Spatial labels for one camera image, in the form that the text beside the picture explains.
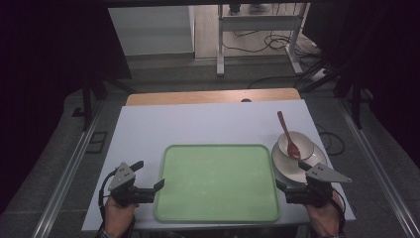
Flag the black floor socket plate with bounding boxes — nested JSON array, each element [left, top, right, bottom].
[[85, 131, 109, 155]]

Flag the white plate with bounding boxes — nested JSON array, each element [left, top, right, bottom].
[[270, 142, 329, 184]]

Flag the person's left hand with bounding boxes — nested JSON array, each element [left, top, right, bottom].
[[103, 196, 138, 238]]

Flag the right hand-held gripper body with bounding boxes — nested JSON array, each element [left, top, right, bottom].
[[284, 162, 353, 208]]

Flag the white bowl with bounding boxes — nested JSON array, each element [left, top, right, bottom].
[[276, 130, 315, 162]]

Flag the black metal stand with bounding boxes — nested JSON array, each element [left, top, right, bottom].
[[79, 73, 137, 132], [296, 60, 366, 130]]

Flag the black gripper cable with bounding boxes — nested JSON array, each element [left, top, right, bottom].
[[97, 170, 117, 216], [331, 187, 347, 234]]

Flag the reddish brown spoon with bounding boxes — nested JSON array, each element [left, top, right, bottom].
[[276, 110, 302, 161]]

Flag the white desk frame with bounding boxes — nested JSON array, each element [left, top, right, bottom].
[[216, 3, 311, 78]]

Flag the aluminium floor rail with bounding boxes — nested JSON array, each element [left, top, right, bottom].
[[31, 104, 104, 238], [337, 98, 420, 238]]

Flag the green tray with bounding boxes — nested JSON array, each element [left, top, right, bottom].
[[153, 143, 281, 223]]

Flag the white cabinet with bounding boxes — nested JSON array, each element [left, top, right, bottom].
[[108, 5, 196, 57]]

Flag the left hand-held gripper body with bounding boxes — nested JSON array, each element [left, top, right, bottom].
[[108, 162, 157, 207]]

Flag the person's right hand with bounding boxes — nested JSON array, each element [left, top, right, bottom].
[[305, 191, 343, 237]]

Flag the white power strip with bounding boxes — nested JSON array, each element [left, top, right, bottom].
[[310, 67, 331, 82]]

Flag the black looped floor cable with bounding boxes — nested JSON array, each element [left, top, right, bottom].
[[315, 123, 347, 157]]

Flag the tangle of black floor cables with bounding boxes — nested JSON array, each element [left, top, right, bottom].
[[221, 30, 320, 57]]

